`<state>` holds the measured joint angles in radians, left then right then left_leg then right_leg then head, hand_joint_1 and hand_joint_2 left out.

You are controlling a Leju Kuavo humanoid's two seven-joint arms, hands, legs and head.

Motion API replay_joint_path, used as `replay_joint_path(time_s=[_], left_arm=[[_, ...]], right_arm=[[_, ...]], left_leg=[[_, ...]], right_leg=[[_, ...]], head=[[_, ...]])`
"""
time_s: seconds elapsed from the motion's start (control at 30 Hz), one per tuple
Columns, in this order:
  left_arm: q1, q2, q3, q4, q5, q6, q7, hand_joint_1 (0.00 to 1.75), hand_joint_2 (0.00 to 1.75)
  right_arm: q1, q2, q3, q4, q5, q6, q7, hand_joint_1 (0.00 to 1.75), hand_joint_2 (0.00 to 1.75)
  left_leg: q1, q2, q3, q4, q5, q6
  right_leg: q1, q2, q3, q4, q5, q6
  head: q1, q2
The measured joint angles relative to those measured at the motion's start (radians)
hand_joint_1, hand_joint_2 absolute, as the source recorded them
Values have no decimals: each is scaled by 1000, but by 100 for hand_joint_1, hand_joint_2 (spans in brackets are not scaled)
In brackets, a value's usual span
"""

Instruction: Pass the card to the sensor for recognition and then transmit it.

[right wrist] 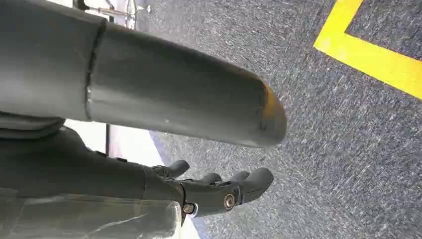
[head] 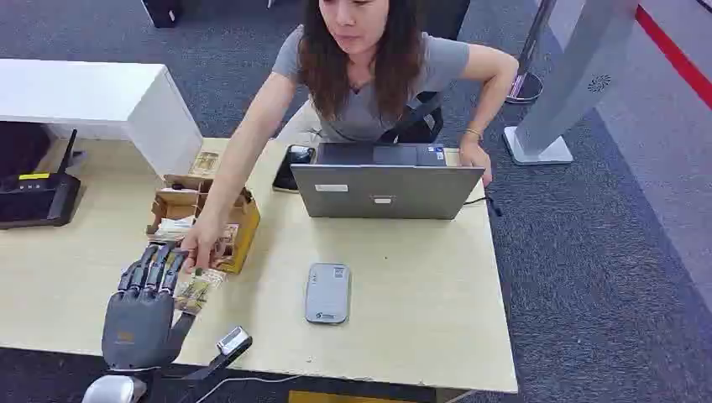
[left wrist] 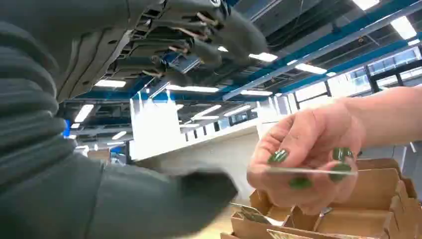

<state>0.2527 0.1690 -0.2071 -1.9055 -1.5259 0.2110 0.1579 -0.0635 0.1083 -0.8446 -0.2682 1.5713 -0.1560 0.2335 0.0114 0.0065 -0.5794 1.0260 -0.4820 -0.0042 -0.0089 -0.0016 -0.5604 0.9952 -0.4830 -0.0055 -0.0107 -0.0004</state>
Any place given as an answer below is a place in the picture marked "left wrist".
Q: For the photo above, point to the person's hand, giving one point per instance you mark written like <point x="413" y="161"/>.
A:
<point x="306" y="138"/>

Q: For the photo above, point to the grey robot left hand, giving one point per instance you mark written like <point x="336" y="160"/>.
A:
<point x="82" y="33"/>

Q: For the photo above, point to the thin card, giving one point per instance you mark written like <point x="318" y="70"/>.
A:
<point x="313" y="171"/>

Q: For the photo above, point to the long ceiling light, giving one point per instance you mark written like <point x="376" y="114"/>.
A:
<point x="310" y="68"/>
<point x="404" y="28"/>
<point x="263" y="57"/>
<point x="84" y="113"/>
<point x="110" y="83"/>
<point x="194" y="89"/>
<point x="366" y="3"/>

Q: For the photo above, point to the black framed window row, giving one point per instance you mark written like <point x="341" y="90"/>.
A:
<point x="349" y="84"/>

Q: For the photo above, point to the wooden card box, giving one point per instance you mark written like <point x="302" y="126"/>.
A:
<point x="372" y="194"/>

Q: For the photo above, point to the patterned card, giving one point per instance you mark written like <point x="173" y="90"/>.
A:
<point x="290" y="235"/>
<point x="254" y="214"/>

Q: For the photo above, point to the ribbed grey left arm sleeve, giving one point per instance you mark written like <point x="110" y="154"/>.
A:
<point x="26" y="115"/>

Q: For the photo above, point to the brown cardboard box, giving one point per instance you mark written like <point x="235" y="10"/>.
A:
<point x="99" y="155"/>

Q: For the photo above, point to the grey ceiling rail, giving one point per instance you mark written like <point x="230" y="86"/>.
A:
<point x="316" y="51"/>

